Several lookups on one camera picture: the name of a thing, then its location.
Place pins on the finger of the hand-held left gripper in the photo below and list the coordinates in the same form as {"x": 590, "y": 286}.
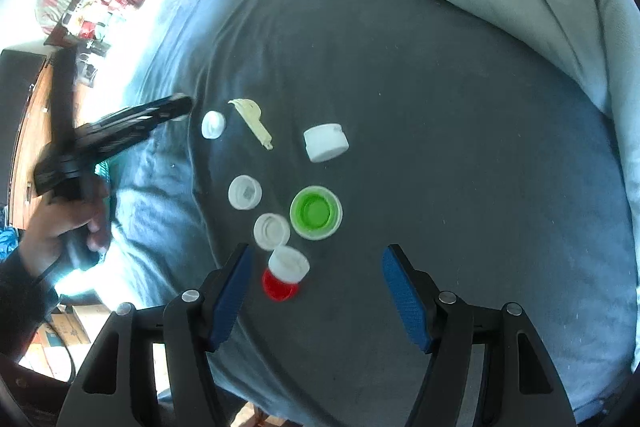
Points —
{"x": 155, "y": 109}
{"x": 125, "y": 136}

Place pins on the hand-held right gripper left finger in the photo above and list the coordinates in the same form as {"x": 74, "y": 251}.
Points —
{"x": 230, "y": 302}

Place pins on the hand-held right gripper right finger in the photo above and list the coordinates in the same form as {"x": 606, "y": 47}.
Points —
{"x": 405, "y": 302}

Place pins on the red bottle cap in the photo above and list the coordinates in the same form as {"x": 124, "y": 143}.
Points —
{"x": 279, "y": 289}

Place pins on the person's left forearm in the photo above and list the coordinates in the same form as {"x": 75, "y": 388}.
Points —
{"x": 20, "y": 302}

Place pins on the person's left hand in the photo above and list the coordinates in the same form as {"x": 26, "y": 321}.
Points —
{"x": 65, "y": 219}

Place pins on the wooden side table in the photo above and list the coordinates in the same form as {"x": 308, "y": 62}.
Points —
{"x": 30, "y": 187}

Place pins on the cream plastic piece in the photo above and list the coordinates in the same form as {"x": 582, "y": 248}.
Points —
{"x": 252, "y": 122}

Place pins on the white cap with green inside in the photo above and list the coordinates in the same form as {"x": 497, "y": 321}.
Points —
{"x": 316, "y": 212}

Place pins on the cardboard boxes on floor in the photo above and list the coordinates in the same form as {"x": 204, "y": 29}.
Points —
{"x": 65, "y": 327}

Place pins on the large white bottle cap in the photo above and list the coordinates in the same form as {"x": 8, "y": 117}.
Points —
{"x": 326, "y": 143}

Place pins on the blue bed sheet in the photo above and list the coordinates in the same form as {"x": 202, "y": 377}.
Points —
{"x": 400, "y": 82}

